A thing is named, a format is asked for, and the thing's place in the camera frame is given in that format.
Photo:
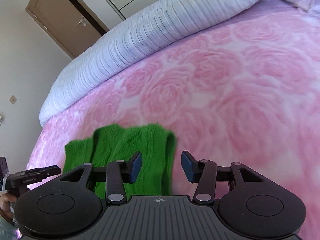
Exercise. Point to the pink rose blanket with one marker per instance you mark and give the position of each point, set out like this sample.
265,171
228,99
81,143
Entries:
245,91

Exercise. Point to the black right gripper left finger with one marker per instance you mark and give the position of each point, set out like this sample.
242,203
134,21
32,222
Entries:
121,172

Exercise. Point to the white striped duvet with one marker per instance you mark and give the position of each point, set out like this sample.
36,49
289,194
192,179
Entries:
146,32

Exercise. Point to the brown wooden door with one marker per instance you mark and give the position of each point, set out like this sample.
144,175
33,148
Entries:
69,23

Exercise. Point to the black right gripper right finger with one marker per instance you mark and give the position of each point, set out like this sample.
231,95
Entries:
203,173

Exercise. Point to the person's left hand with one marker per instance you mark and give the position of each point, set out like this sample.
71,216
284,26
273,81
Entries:
6,212

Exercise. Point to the green knitted vest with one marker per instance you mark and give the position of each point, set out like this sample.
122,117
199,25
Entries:
107,144

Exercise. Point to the beige wall switch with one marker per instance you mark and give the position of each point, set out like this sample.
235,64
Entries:
13,99

